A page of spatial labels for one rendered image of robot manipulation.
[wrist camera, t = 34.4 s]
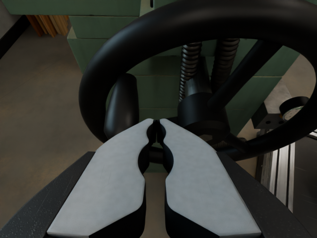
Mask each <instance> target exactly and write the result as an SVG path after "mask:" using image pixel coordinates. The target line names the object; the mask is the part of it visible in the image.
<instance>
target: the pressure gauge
mask: <svg viewBox="0 0 317 238"><path fill-rule="evenodd" d="M308 100H309V98H308V97H305V96H297V97H293V98H290V99H288V100H286V101H284V102H283V103H282V104H281V105H280V107H279V110H280V112H281V114H280V115H279V117H281V118H283V120H284V121H288V120H289V119H290V118H292V117H293V116H294V115H295V114H296V113H297V112H299V111H300V110H301V109H302V107H303V106H304V105H305V104H306V103H307V101H308Z"/></svg>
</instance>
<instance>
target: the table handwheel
mask: <svg viewBox="0 0 317 238"><path fill-rule="evenodd" d="M231 38H243V39H257V42H256V43H255V44H254V45H253V47H252V48H251V49H250V51H249V52H248V53H247V55H246V56H245V57H244V58H243V60H242V61H241V62H240V64H239V65H238V66H237V68H236V69H235V70H234V71H233V73H232V74H231V75H230V76H229V77H228V79H227V80H226V81H225V82H224V83H223V84H222V85H221V86H220V88H219V89H218V90H217V91H216V92H215V93H214V94H213V93H212V89H211V84H210V79H209V73H208V68H207V63H206V58H205V57H200V61H199V62H200V64H199V69H198V73H197V75H195V76H193V77H191V78H190V79H189V80H188V81H186V83H185V84H184V90H185V98H184V99H183V100H182V101H180V103H179V104H178V107H177V115H178V117H171V118H166V119H167V120H169V121H171V122H173V123H175V124H177V125H178V126H180V127H182V128H184V129H186V130H188V131H190V132H191V133H193V134H195V135H196V136H198V137H199V138H201V139H202V140H204V141H205V142H206V143H208V144H209V145H215V144H218V143H220V142H222V141H224V142H226V143H228V144H229V145H230V146H226V147H221V148H215V150H216V151H217V152H224V153H226V154H227V155H228V156H229V157H230V158H231V159H233V160H234V161H235V162H236V161H241V160H246V159H249V158H253V157H257V156H261V155H264V154H266V153H270V152H273V151H275V150H278V149H281V148H283V147H285V146H288V145H290V144H292V143H294V142H296V141H298V140H300V139H302V138H303V137H305V136H307V135H309V134H310V133H312V132H313V131H315V130H316V129H317V5H315V4H313V3H310V2H308V1H305V0H178V1H175V2H172V3H169V4H167V5H164V6H162V7H159V8H157V9H155V10H152V11H150V12H148V13H146V14H144V15H142V16H140V17H138V18H137V19H135V20H133V21H132V22H130V23H129V24H127V25H125V26H124V27H122V28H121V29H120V30H118V31H117V32H116V33H115V34H113V35H112V36H111V37H110V38H109V39H108V40H107V41H106V42H105V43H104V44H103V45H102V46H101V47H100V48H99V49H98V51H97V52H96V53H95V54H94V56H93V57H92V59H91V60H90V62H89V63H88V65H87V67H86V69H85V71H84V73H83V76H82V79H81V82H80V87H79V94H78V100H79V107H80V112H81V115H82V118H83V120H84V122H85V124H86V125H87V127H88V128H89V130H90V131H91V132H92V133H93V134H94V135H95V136H96V138H98V139H99V140H100V141H101V142H102V143H105V142H107V141H108V138H107V137H106V135H105V133H104V131H103V130H104V123H105V116H106V100H107V97H108V94H109V92H110V90H111V88H112V87H113V85H114V84H115V83H116V82H117V78H118V76H119V75H121V74H123V73H126V72H127V71H129V70H130V69H131V68H133V67H134V66H136V65H137V64H139V63H141V62H142V61H144V60H146V59H148V58H150V57H152V56H155V55H157V54H159V53H162V52H164V51H167V50H170V49H173V48H176V47H179V46H183V45H187V44H191V43H197V42H202V41H209V40H216V39H231ZM282 46H286V47H288V48H291V49H293V50H295V51H297V52H299V53H300V54H302V55H303V56H304V57H305V58H306V59H307V60H308V61H309V62H310V63H311V65H312V66H313V68H314V71H315V74H316V84H315V88H314V91H313V93H312V95H311V97H310V99H309V100H308V101H307V103H306V104H305V105H304V106H303V107H302V109H301V110H300V111H299V112H297V113H296V114H295V115H294V116H293V117H292V118H290V119H289V120H288V121H286V122H285V123H283V124H282V125H281V126H279V127H277V128H275V129H273V130H272V131H270V132H268V133H265V134H263V135H261V136H259V137H256V138H254V139H251V140H248V141H245V142H244V141H242V140H241V139H239V138H238V137H236V136H235V135H233V134H232V133H231V132H230V125H229V121H228V117H227V113H226V108H225V106H226V105H227V104H228V103H229V102H230V101H231V100H232V98H233V97H234V96H235V95H236V94H237V93H238V92H239V91H240V89H241V88H242V87H243V86H244V85H245V84H246V83H247V82H248V81H249V80H250V79H251V78H252V77H253V76H254V75H255V74H256V73H257V72H258V71H259V70H260V69H261V68H262V67H263V66H264V65H265V64H266V63H267V62H268V61H269V60H270V59H271V57H272V56H273V55H274V54H275V53H276V52H277V51H278V50H279V49H280V48H281V47H282ZM149 157H150V162H151V163H156V164H163V148H158V147H154V146H151V147H150V149H149Z"/></svg>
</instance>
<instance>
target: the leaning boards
mask: <svg viewBox="0 0 317 238"><path fill-rule="evenodd" d="M68 16H69V15H26V17H27V18H28V20H29V22H30V23H31V25H32V26H33V28H34V30H35V31H36V33H37V34H38V36H39V37H41V36H42V35H43V33H45V34H48V33H49V34H50V35H51V36H52V37H55V36H56V34H57V33H58V34H62V35H66V34H67V32H68V28H67V26H68V23H67V20H68V18H69V17H68Z"/></svg>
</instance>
